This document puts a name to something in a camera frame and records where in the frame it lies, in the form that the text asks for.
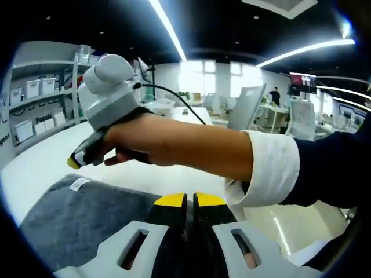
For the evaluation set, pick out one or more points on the grey towel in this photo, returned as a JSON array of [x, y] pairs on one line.
[[72, 214]]

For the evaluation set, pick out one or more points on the person's right hand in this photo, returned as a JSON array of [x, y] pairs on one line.
[[150, 136]]

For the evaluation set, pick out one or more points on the grey metal shelf rack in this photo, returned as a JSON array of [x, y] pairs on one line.
[[74, 87]]

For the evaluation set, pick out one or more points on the row of white storage bins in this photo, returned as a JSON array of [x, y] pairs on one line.
[[32, 88]]

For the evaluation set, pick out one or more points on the ceiling light strip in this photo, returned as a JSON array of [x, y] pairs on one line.
[[304, 50], [171, 32]]

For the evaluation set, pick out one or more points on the grey office chair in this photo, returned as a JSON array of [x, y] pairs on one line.
[[246, 107]]

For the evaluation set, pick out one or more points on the white office chair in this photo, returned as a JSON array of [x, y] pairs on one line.
[[303, 116]]

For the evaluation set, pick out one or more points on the wall screen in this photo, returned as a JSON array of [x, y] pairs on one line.
[[303, 83]]

